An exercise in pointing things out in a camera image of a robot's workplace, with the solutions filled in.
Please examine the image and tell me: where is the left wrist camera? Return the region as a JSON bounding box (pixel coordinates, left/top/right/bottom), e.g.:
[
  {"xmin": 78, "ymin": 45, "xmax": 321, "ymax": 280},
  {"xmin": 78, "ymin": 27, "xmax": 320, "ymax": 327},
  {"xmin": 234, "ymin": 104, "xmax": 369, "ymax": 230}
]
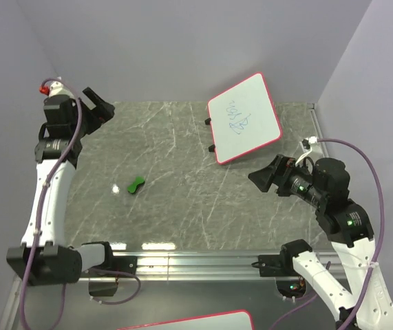
[{"xmin": 43, "ymin": 94, "xmax": 75, "ymax": 125}]

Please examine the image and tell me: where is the aluminium mounting rail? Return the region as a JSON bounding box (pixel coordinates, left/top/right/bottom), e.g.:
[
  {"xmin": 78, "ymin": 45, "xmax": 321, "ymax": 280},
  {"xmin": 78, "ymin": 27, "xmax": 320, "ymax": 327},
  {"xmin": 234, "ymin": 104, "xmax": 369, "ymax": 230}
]
[{"xmin": 78, "ymin": 250, "xmax": 341, "ymax": 281}]

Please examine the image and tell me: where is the pink framed whiteboard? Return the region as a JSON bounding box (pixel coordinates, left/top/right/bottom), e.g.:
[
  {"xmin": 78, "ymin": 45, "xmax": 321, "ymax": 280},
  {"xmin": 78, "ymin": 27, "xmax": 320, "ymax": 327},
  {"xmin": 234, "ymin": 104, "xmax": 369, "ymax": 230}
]
[
  {"xmin": 207, "ymin": 72, "xmax": 283, "ymax": 165},
  {"xmin": 124, "ymin": 310, "xmax": 255, "ymax": 330}
]

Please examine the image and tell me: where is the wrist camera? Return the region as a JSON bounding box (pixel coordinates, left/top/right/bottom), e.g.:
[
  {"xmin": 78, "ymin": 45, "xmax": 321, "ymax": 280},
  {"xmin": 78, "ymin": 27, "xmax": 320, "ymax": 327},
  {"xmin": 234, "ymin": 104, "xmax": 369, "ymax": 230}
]
[
  {"xmin": 43, "ymin": 94, "xmax": 75, "ymax": 125},
  {"xmin": 312, "ymin": 157, "xmax": 350, "ymax": 194}
]

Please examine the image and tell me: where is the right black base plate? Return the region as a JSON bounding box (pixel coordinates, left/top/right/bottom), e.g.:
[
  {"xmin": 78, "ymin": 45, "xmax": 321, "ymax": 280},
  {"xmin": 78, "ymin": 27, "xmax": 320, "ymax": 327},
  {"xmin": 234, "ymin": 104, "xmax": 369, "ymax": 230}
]
[{"xmin": 251, "ymin": 254, "xmax": 299, "ymax": 278}]

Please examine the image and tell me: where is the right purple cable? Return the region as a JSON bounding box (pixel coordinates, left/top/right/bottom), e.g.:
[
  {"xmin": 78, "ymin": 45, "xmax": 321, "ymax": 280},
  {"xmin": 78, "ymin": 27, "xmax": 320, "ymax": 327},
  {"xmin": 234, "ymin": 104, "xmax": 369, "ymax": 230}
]
[{"xmin": 268, "ymin": 137, "xmax": 385, "ymax": 330}]

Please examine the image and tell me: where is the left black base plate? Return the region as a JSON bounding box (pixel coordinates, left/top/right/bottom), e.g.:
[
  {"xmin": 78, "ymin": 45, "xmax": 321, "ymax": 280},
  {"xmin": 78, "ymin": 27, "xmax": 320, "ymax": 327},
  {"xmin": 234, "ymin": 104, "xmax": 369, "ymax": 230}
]
[{"xmin": 90, "ymin": 255, "xmax": 138, "ymax": 276}]

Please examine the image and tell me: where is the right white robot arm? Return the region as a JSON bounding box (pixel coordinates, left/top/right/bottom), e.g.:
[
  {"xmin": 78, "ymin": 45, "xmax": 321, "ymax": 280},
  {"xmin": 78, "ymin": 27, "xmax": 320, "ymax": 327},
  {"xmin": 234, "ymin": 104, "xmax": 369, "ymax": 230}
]
[{"xmin": 248, "ymin": 155, "xmax": 393, "ymax": 329}]

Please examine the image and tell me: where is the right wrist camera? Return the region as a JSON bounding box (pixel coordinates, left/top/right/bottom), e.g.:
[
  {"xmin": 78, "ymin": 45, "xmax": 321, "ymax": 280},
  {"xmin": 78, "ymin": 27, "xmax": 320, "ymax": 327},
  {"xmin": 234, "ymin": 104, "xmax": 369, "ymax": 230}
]
[{"xmin": 312, "ymin": 157, "xmax": 350, "ymax": 194}]

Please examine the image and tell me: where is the green whiteboard eraser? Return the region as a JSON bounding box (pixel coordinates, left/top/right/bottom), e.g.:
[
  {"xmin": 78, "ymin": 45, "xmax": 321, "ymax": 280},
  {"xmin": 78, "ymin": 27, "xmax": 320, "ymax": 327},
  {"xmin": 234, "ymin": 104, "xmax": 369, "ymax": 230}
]
[{"xmin": 127, "ymin": 176, "xmax": 145, "ymax": 195}]

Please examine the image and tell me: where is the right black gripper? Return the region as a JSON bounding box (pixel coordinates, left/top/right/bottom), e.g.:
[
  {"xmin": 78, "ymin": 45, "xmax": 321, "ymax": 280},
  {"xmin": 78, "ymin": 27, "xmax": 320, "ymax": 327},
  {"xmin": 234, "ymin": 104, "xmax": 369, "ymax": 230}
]
[{"xmin": 247, "ymin": 152, "xmax": 325, "ymax": 206}]

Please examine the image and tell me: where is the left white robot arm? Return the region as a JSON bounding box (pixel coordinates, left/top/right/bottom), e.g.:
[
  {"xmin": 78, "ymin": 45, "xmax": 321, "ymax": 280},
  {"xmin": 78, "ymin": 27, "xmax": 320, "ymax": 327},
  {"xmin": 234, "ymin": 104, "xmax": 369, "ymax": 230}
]
[{"xmin": 6, "ymin": 87, "xmax": 116, "ymax": 286}]

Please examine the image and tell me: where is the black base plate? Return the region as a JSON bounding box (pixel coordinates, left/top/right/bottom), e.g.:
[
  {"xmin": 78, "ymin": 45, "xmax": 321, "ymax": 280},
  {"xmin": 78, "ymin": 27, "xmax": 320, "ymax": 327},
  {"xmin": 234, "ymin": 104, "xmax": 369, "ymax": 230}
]
[
  {"xmin": 90, "ymin": 255, "xmax": 138, "ymax": 276},
  {"xmin": 251, "ymin": 254, "xmax": 299, "ymax": 278}
]

